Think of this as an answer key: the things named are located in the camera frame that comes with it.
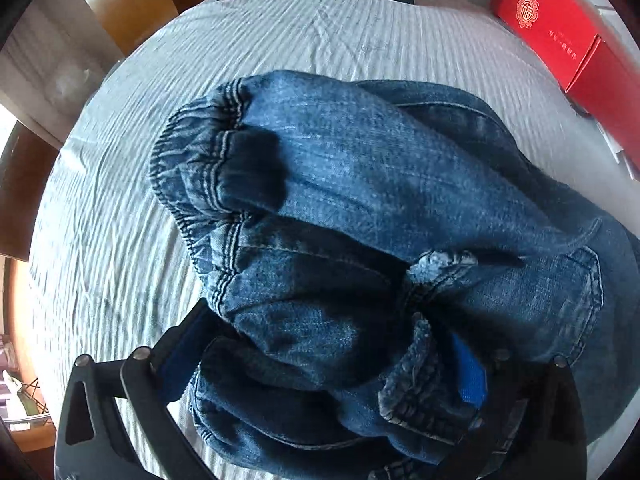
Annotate red gift box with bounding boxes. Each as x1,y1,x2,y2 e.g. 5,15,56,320
488,0,640,137

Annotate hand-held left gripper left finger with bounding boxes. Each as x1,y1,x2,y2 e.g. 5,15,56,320
54,299,221,480

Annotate white printed paper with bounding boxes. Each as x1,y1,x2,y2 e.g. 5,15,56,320
596,119,640,182

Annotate wire basket with clutter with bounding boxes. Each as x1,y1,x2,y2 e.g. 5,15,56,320
0,331,52,432

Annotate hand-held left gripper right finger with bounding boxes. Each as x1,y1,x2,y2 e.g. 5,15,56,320
425,334,589,480

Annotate blue denim jeans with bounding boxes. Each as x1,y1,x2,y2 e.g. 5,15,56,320
148,70,640,480

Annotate dark wooden nightstand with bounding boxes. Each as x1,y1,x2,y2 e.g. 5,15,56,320
0,121,62,263

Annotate wooden headboard frame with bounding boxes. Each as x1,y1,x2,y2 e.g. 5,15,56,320
65,0,217,57

